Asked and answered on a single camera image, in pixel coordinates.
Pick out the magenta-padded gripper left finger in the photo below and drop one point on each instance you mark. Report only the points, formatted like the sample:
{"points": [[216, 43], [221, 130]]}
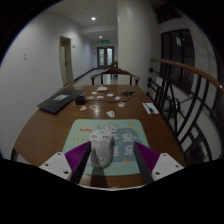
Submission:
{"points": [[55, 165]]}

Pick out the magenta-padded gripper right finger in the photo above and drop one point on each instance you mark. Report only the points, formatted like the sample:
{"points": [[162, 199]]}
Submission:
{"points": [[168, 165]]}

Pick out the white perforated computer mouse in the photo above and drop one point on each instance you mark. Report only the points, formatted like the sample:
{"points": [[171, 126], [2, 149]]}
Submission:
{"points": [[101, 148]]}

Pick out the green cartoon mouse pad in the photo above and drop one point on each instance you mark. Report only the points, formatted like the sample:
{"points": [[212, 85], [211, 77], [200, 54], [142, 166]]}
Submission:
{"points": [[123, 140]]}

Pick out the white paper card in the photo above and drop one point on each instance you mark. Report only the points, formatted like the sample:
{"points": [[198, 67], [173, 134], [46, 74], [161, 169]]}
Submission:
{"points": [[150, 108]]}

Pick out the orange cartoon sticker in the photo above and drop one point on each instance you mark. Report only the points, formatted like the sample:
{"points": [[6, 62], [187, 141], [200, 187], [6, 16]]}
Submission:
{"points": [[93, 107], [83, 108]]}

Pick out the black closed laptop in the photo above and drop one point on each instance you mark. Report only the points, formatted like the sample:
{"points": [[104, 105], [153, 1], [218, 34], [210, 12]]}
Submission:
{"points": [[60, 100]]}

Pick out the wooden-topped black metal railing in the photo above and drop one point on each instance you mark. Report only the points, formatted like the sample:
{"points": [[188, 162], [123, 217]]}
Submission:
{"points": [[190, 100]]}

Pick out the white cartoon sticker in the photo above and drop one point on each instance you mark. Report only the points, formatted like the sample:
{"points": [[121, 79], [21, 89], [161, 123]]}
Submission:
{"points": [[110, 114]]}

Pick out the small orange sticker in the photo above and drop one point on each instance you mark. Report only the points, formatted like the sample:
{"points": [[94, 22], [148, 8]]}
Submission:
{"points": [[90, 97]]}

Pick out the red and white sticker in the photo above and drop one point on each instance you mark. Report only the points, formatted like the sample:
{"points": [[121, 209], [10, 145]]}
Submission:
{"points": [[121, 104]]}

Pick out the small white sticker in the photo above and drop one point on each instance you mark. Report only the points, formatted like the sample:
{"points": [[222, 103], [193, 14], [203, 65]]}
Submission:
{"points": [[94, 93], [100, 97], [110, 95], [117, 98]]}

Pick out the small white block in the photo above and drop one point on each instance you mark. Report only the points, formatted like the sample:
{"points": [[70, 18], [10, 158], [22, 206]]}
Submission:
{"points": [[102, 89]]}

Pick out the dark window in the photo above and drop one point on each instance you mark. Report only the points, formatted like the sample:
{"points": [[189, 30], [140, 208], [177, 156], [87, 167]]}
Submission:
{"points": [[176, 60]]}

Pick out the pale side door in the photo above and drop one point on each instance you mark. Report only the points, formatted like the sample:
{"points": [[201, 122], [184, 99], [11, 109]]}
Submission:
{"points": [[66, 60]]}

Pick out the wooden armchair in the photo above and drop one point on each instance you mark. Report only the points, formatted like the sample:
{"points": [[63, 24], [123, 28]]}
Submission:
{"points": [[115, 71]]}

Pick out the dark hallway chair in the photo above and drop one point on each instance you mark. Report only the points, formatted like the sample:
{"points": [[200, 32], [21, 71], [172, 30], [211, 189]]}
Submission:
{"points": [[115, 64]]}

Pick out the glazed double door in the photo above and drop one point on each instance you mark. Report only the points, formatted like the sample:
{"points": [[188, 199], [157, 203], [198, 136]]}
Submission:
{"points": [[105, 57]]}

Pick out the green exit sign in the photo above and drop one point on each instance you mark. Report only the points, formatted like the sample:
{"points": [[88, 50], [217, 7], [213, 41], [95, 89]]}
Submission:
{"points": [[105, 41]]}

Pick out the round ceiling light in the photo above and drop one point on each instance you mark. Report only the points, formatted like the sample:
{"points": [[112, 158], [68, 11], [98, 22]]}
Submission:
{"points": [[93, 18]]}

